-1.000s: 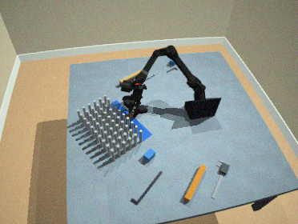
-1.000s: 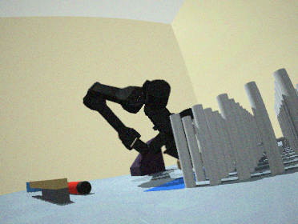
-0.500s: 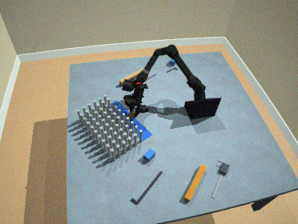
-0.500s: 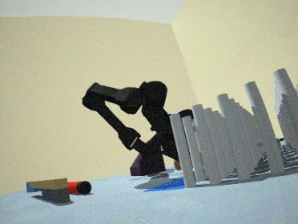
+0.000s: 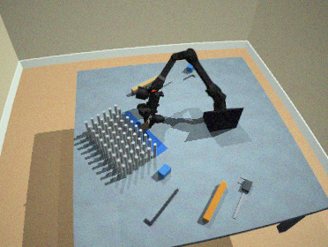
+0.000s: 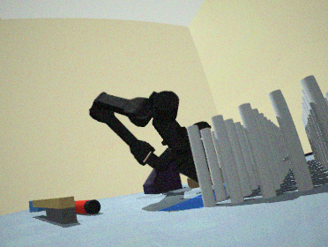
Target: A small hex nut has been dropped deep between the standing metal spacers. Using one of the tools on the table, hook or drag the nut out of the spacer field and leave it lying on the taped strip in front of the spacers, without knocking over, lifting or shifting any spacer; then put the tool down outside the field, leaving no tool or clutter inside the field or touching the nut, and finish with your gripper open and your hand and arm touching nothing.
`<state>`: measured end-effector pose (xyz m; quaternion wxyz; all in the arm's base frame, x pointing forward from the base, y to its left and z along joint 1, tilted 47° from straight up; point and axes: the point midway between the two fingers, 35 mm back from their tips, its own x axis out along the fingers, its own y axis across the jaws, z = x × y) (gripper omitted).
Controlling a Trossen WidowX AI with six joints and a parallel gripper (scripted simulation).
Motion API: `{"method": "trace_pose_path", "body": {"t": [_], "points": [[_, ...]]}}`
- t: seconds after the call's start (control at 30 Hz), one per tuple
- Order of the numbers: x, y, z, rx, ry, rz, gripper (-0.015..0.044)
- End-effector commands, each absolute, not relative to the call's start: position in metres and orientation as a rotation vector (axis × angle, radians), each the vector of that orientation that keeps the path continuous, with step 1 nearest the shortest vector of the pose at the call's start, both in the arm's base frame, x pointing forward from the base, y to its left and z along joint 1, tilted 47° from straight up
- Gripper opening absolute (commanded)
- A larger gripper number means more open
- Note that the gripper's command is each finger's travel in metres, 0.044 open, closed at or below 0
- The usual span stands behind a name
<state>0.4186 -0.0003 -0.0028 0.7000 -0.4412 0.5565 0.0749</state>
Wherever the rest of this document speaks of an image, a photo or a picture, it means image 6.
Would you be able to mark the blue tape strip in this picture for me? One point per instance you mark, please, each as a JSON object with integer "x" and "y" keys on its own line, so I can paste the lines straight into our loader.
{"x": 192, "y": 203}

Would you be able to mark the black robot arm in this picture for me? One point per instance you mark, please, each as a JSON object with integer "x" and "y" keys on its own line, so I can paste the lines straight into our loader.
{"x": 161, "y": 106}

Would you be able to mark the blue block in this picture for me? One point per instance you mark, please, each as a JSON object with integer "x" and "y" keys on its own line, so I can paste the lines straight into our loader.
{"x": 37, "y": 209}

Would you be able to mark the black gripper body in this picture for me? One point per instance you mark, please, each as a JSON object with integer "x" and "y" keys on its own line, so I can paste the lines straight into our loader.
{"x": 175, "y": 151}

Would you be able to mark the red and black cylinder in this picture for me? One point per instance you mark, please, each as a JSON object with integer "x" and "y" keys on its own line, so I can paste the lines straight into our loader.
{"x": 87, "y": 206}

